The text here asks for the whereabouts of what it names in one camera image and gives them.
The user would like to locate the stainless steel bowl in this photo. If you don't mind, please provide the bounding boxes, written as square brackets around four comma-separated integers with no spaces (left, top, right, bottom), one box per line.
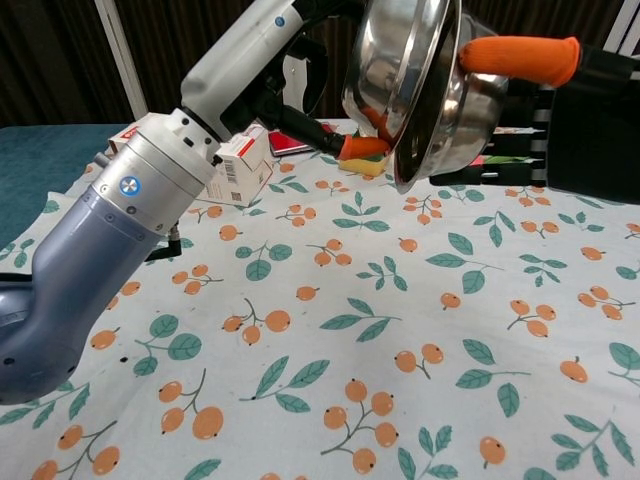
[341,0,451,151]
[392,0,512,195]

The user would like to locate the white cardboard product box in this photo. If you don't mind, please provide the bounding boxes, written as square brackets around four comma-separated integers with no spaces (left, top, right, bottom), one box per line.
[107,122,275,207]

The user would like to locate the white frame post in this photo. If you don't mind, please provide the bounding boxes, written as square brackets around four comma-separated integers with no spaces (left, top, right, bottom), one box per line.
[94,0,149,121]
[281,53,307,114]
[605,0,640,54]

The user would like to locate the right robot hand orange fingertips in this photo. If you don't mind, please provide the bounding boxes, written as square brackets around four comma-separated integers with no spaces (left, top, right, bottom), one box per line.
[429,34,640,206]

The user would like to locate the fruit and leaf print tablecloth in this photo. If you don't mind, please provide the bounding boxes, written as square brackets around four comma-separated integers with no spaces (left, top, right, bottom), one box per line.
[0,117,640,480]

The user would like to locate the yellow green scrub sponge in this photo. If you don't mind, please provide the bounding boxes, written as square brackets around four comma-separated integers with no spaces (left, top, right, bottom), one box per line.
[338,128,394,177]

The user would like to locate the red ink pad case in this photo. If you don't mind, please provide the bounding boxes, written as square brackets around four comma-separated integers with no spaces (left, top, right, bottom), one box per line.
[268,130,314,159]

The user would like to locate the teal table cover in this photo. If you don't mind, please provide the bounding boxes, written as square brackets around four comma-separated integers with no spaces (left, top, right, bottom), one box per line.
[0,122,139,251]

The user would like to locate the pink artificial tulip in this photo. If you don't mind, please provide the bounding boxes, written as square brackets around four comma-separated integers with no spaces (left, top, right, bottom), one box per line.
[473,153,534,167]

